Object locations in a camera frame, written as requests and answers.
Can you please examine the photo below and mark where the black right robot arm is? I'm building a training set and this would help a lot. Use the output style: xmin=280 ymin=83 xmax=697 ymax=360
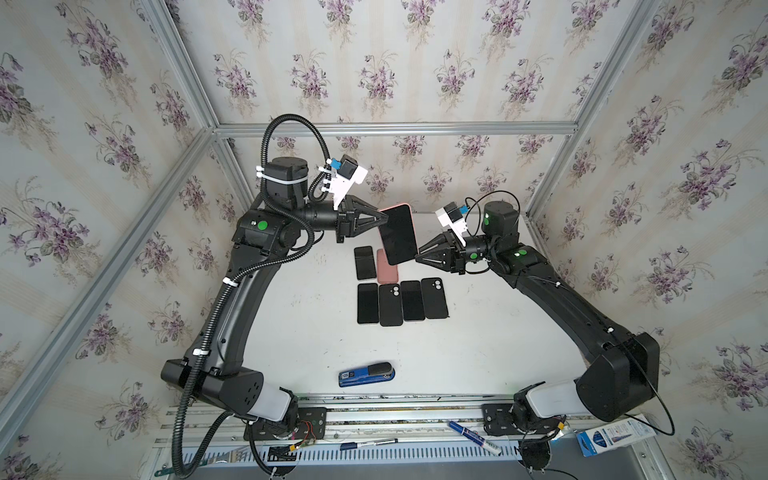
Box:
xmin=416 ymin=201 xmax=660 ymax=431

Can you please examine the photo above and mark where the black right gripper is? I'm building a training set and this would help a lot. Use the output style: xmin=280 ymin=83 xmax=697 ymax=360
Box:
xmin=421 ymin=229 xmax=507 ymax=275

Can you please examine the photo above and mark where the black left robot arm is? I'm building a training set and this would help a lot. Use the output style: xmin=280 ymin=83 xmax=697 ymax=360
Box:
xmin=161 ymin=155 xmax=387 ymax=422

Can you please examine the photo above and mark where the blue marker pen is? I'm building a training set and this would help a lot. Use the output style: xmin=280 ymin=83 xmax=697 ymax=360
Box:
xmin=448 ymin=421 xmax=502 ymax=456

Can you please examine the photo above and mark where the black phone case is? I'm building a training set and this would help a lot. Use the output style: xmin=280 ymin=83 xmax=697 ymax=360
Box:
xmin=378 ymin=284 xmax=404 ymax=327
xmin=420 ymin=277 xmax=449 ymax=319

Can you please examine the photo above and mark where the dark phone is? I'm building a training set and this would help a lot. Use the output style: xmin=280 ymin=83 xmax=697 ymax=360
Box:
xmin=353 ymin=246 xmax=377 ymax=281

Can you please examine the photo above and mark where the blue white cardboard box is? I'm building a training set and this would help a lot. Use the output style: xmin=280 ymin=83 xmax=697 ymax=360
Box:
xmin=576 ymin=415 xmax=656 ymax=458

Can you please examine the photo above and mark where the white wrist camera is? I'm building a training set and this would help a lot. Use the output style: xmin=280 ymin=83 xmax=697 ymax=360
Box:
xmin=319 ymin=154 xmax=368 ymax=211
xmin=435 ymin=202 xmax=469 ymax=246

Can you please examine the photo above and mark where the black phone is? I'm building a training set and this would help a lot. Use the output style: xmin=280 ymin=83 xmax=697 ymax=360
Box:
xmin=356 ymin=283 xmax=379 ymax=325
xmin=400 ymin=280 xmax=426 ymax=321

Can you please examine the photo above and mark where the aluminium rail base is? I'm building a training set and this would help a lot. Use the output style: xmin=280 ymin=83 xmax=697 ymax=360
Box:
xmin=150 ymin=394 xmax=606 ymax=448

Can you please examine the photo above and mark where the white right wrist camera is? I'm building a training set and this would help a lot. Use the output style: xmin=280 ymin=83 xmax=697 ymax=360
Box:
xmin=435 ymin=202 xmax=469 ymax=246

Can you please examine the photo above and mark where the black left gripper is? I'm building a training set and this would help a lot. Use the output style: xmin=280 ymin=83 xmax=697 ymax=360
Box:
xmin=290 ymin=194 xmax=387 ymax=245

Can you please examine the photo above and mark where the blue black stapler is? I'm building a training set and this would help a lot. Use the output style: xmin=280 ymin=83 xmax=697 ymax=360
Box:
xmin=338 ymin=362 xmax=396 ymax=388

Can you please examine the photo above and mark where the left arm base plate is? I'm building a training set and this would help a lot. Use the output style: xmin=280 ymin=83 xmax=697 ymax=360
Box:
xmin=243 ymin=406 xmax=327 ymax=443

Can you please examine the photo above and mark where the pink-edged phone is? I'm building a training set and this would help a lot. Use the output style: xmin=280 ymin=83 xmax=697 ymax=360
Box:
xmin=379 ymin=203 xmax=418 ymax=265

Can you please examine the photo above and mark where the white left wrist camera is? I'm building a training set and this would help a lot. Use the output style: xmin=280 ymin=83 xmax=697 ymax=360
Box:
xmin=319 ymin=154 xmax=368 ymax=211

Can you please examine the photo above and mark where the black corrugated cable conduit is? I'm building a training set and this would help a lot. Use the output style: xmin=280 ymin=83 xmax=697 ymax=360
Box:
xmin=170 ymin=113 xmax=332 ymax=479

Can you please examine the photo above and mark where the black round connector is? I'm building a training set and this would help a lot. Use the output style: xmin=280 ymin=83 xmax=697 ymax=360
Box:
xmin=519 ymin=440 xmax=551 ymax=472

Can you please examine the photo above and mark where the pink phone case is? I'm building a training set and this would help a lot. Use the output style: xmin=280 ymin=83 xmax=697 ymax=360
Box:
xmin=376 ymin=249 xmax=399 ymax=285

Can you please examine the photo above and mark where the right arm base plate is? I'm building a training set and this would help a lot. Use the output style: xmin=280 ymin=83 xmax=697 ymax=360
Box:
xmin=481 ymin=402 xmax=565 ymax=436

